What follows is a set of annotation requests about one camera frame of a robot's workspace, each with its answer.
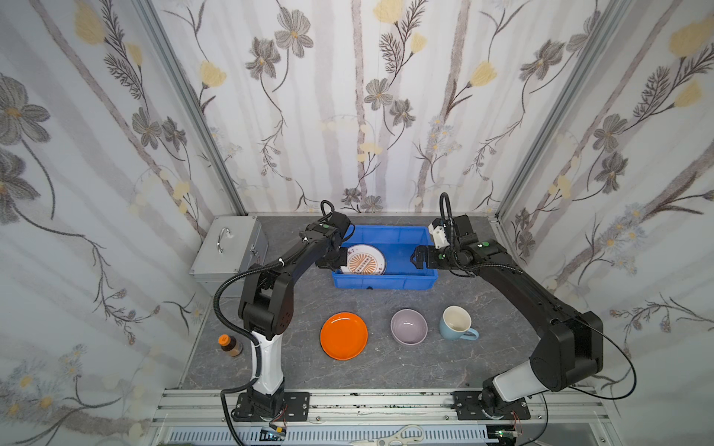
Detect blue plastic bin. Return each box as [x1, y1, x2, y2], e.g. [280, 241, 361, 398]
[332, 225, 438, 291]

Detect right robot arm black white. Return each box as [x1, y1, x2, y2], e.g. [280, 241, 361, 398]
[410, 215, 604, 419]

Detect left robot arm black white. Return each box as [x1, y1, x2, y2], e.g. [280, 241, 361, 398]
[238, 212, 353, 418]

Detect light blue mug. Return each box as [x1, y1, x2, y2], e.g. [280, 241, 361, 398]
[439, 306, 480, 341]

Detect purple bowl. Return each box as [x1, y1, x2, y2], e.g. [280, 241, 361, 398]
[390, 308, 429, 346]

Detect grey metal first aid case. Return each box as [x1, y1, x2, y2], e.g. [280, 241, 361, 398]
[190, 216, 269, 297]

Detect small bottle orange cap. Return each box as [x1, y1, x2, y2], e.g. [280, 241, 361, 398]
[218, 334, 243, 358]

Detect white scissors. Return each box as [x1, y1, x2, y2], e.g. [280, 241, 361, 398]
[350, 425, 425, 446]

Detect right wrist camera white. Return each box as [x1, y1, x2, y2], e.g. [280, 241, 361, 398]
[428, 224, 450, 249]

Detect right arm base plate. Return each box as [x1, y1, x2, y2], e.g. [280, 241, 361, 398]
[452, 390, 531, 421]

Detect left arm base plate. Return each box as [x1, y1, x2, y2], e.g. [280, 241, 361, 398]
[230, 392, 311, 422]

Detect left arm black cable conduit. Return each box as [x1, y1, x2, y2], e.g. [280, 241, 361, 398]
[212, 261, 280, 446]

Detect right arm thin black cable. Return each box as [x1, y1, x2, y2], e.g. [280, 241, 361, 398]
[518, 317, 638, 446]

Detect aluminium rail frame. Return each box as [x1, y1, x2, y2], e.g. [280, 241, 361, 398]
[147, 388, 621, 445]

